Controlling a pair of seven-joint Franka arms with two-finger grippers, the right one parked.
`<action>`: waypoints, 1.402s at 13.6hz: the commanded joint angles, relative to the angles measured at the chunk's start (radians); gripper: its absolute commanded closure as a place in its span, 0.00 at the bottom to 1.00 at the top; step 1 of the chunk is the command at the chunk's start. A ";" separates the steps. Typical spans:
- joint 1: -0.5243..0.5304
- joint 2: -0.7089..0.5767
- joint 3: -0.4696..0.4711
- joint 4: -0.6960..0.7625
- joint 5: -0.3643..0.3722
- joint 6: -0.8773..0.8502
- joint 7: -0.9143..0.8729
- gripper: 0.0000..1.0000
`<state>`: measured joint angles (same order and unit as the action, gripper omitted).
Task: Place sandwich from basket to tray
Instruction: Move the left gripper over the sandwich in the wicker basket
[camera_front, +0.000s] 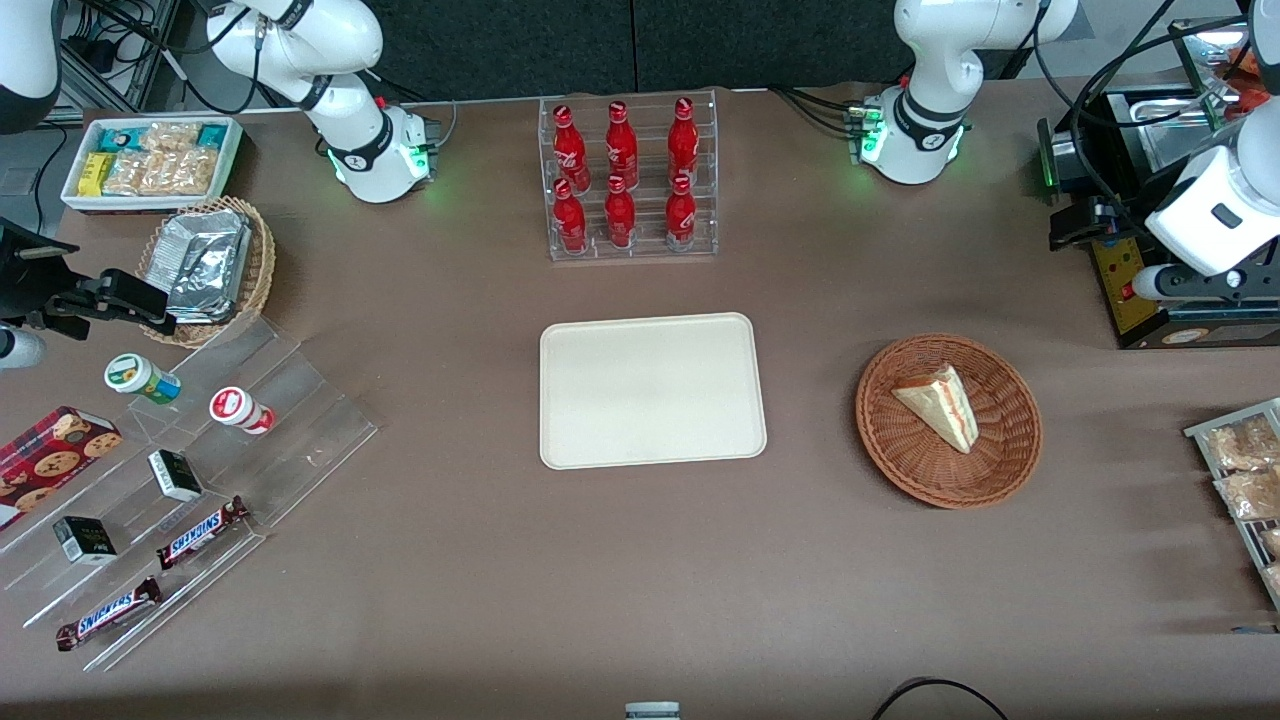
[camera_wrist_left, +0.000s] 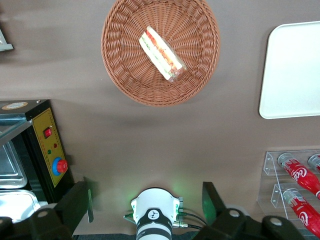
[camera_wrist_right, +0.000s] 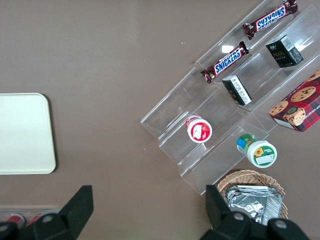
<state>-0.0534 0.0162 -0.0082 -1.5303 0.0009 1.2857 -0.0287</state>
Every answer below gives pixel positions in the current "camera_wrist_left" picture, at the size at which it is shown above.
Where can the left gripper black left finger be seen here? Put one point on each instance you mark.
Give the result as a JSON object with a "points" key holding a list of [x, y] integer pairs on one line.
{"points": [[67, 215]]}

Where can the beige plastic tray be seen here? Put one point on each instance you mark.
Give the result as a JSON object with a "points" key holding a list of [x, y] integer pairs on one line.
{"points": [[292, 72]]}

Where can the triangle sandwich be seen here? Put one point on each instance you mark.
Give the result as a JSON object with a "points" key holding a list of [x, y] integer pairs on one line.
{"points": [[161, 53]]}

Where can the clear acrylic bottle rack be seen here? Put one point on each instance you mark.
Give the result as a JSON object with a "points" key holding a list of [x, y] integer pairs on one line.
{"points": [[268, 197]]}

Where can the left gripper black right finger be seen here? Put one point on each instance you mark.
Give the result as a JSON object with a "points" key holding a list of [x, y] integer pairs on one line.
{"points": [[225, 225]]}

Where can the red rocker switch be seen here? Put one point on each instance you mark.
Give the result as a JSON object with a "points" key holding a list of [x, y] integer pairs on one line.
{"points": [[47, 132]]}

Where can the steel warmer pan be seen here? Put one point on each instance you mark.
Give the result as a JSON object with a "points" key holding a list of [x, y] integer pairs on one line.
{"points": [[10, 172], [15, 205]]}

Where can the red cola bottle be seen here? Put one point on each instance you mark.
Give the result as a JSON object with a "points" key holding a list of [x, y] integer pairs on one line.
{"points": [[303, 215], [315, 162], [303, 176]]}

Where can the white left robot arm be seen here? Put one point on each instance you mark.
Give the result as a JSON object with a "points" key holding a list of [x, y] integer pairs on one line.
{"points": [[153, 202]]}

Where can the large brown wicker basket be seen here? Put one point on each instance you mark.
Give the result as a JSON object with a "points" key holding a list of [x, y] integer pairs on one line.
{"points": [[125, 62]]}

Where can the black food warmer cabinet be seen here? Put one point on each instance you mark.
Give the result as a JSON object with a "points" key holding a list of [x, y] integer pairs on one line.
{"points": [[40, 112]]}

